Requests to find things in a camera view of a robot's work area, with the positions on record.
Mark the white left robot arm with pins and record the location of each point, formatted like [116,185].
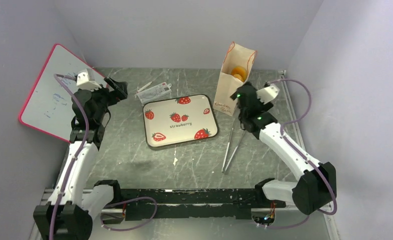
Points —
[68,213]

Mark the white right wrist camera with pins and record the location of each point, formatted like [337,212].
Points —
[268,93]

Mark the small plastic packet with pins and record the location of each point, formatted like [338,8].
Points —
[153,93]

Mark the fake orange donut bread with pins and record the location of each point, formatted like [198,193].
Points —
[239,70]

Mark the strawberry print tray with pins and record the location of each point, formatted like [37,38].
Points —
[179,120]

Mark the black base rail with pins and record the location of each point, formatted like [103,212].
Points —
[235,203]

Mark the metal kitchen tongs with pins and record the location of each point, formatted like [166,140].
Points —
[235,137]

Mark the beige paper bag orange handles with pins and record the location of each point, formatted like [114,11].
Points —
[236,55]

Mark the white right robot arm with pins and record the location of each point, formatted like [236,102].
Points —
[316,184]

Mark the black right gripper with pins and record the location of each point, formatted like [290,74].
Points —
[249,93]

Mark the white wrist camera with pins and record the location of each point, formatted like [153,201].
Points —
[268,93]
[85,80]

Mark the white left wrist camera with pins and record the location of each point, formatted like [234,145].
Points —
[85,80]

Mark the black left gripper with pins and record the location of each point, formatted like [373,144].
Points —
[120,91]

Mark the white marker pen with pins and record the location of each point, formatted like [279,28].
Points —
[144,87]

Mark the pink framed whiteboard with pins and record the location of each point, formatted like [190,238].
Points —
[48,107]

